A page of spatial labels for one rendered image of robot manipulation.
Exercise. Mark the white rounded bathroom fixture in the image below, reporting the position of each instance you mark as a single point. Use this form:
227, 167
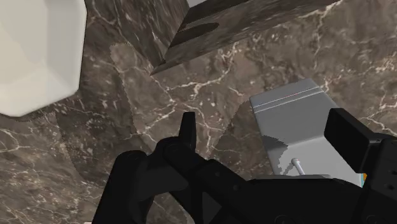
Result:
37, 52

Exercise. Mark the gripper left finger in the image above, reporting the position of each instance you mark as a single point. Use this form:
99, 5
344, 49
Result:
173, 173

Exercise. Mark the grey toilet tank with lever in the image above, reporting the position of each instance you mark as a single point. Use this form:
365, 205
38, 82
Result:
294, 124

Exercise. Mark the marble patterned robot stand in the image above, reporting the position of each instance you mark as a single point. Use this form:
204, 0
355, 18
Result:
223, 37

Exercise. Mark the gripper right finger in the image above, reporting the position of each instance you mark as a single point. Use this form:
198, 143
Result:
380, 167

